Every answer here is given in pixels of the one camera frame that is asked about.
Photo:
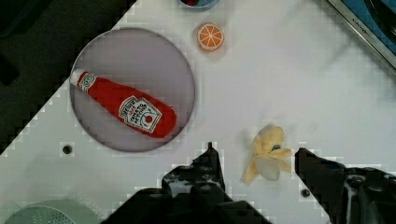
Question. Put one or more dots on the black toaster oven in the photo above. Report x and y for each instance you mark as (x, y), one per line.
(374, 21)

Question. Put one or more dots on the orange slice toy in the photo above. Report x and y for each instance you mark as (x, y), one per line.
(209, 37)

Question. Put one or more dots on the grey round plate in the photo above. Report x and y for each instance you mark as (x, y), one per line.
(141, 59)

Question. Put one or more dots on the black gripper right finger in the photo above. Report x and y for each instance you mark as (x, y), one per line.
(348, 195)

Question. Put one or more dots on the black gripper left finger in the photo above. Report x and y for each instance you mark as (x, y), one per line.
(190, 194)

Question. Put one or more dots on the yellow plush peeled banana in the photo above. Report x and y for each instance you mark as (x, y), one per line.
(268, 156)

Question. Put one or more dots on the blue bowl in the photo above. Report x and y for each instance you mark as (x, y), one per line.
(202, 4)

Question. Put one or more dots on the green perforated colander basket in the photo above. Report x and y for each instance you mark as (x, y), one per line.
(53, 212)

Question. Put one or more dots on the red watermelon slice toy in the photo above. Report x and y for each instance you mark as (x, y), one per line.
(191, 3)

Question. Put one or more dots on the red plush ketchup bottle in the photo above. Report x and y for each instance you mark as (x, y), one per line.
(134, 108)

